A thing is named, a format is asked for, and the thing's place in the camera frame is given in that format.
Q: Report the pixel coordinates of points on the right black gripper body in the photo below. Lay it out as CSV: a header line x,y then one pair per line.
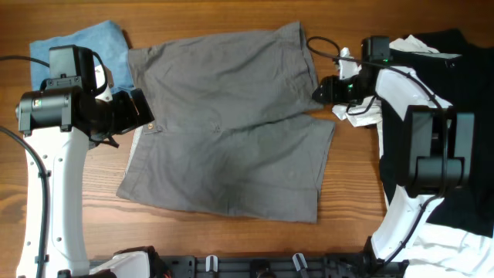
x,y
349,89

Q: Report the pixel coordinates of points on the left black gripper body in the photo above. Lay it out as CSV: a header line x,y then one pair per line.
x,y
124,115

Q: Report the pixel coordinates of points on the grey shorts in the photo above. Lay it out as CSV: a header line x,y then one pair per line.
x,y
232,132

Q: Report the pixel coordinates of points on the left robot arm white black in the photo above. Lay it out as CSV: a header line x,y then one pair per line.
x,y
59,124

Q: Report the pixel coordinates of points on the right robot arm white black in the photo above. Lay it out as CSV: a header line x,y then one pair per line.
x,y
435,157

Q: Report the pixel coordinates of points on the folded blue denim garment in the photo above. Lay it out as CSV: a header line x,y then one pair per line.
x,y
106,39

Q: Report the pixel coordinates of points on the white shirt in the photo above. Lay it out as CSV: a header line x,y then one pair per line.
x,y
457,238

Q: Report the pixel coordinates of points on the black base rail with clips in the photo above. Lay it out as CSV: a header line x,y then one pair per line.
x,y
247,265

